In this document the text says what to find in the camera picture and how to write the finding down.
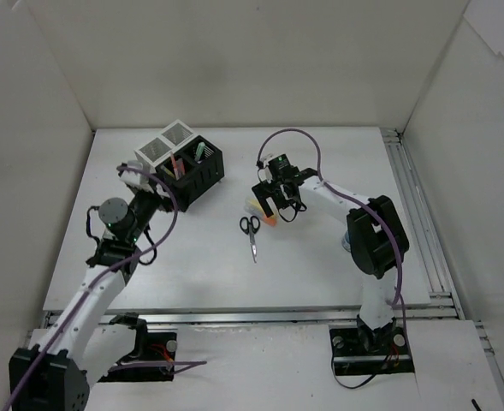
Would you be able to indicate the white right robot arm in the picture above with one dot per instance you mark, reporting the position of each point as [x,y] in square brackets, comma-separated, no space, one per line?
[376,238]

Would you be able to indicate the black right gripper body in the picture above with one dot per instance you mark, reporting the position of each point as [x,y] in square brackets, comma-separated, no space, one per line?
[275,191]

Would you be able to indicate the aluminium side rail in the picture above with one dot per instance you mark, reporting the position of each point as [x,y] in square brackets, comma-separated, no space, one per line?
[422,227]

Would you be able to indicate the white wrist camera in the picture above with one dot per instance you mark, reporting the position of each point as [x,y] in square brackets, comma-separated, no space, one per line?
[130,173]
[266,164]

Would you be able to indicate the black handled scissors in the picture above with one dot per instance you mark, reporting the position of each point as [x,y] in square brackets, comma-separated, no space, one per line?
[250,227]

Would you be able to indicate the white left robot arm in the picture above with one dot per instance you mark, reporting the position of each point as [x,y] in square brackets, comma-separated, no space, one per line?
[60,369]

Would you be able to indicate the white mesh double container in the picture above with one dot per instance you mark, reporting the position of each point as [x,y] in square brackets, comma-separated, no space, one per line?
[166,142]

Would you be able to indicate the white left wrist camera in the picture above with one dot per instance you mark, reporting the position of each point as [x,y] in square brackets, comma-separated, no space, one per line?
[130,173]

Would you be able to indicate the red-orange gel pen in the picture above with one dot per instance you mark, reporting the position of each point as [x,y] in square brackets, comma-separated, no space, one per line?
[174,166]

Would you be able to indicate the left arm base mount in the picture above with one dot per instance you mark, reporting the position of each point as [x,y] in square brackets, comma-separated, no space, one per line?
[159,346]

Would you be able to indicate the aluminium front rail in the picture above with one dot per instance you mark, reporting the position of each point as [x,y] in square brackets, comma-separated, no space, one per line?
[441,309]

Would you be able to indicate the yellow highlighter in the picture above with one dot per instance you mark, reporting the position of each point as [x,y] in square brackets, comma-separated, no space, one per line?
[252,207]

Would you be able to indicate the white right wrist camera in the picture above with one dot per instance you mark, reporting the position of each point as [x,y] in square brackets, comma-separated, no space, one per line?
[266,164]

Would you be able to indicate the green highlighter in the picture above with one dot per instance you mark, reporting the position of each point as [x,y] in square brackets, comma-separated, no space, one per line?
[199,151]

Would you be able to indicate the orange highlighter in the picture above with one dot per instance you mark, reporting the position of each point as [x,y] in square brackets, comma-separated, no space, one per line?
[271,221]

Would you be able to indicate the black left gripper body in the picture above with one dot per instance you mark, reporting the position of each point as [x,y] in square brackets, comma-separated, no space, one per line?
[158,196]

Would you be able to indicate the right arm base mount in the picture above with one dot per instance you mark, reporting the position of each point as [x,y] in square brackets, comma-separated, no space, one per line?
[350,358]

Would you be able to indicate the black mesh double container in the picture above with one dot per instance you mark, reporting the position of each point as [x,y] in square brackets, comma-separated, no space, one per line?
[199,177]

